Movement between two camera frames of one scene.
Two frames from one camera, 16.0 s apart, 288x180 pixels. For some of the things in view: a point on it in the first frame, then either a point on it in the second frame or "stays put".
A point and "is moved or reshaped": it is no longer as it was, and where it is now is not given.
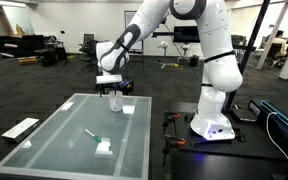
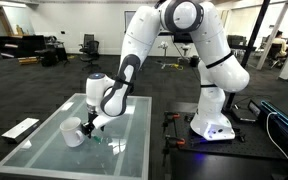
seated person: [280, 40] stays put
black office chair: [88, 52] stays put
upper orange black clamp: [170, 116] stays put
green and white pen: [95, 136] stays put
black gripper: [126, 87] to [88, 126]
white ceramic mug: [116, 100] is moved or reshaped
